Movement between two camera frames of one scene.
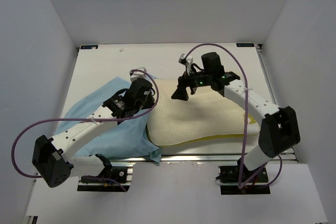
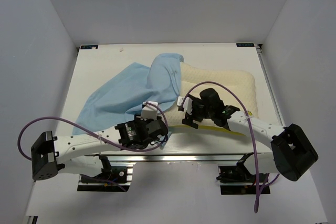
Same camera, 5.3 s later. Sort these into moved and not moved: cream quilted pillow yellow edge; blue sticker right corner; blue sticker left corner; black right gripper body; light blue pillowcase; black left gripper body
Moved: black right gripper body; black left gripper body; cream quilted pillow yellow edge; light blue pillowcase
Not moved: blue sticker right corner; blue sticker left corner
